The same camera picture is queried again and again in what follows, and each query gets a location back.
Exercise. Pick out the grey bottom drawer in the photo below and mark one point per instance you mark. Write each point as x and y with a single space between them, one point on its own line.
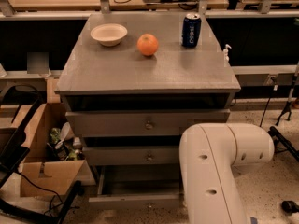
137 186

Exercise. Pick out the grey drawer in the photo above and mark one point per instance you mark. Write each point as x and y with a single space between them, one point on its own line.
131 155
137 186
140 123

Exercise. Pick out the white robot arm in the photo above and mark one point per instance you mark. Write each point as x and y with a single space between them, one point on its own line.
211 156

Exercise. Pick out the grey wooden drawer cabinet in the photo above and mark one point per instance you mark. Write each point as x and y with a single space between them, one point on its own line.
98 78

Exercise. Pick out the grey top drawer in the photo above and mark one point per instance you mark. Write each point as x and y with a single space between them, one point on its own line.
140 123

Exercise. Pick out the grey middle drawer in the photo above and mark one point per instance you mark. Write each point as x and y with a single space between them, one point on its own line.
131 155

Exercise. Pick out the orange fruit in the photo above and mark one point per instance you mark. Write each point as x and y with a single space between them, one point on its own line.
147 44

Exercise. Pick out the white bowl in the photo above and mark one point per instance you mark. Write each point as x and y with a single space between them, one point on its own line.
109 35

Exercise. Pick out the blue Pepsi can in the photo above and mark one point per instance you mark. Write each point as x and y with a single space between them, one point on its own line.
191 30

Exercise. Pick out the white pump bottle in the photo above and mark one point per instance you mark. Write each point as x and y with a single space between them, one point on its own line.
227 47

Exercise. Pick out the brown cardboard box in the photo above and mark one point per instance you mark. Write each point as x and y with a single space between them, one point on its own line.
51 162

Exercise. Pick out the black stand right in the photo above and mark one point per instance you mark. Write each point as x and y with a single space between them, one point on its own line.
279 138

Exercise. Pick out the black stand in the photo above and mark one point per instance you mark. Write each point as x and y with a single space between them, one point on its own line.
12 153
279 138

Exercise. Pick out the black tripod leg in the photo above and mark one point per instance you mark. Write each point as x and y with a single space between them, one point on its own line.
287 108

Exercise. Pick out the black stand left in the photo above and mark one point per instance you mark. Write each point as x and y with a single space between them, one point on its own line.
12 153

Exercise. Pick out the black caster wheel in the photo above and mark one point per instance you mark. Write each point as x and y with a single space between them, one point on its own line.
290 207

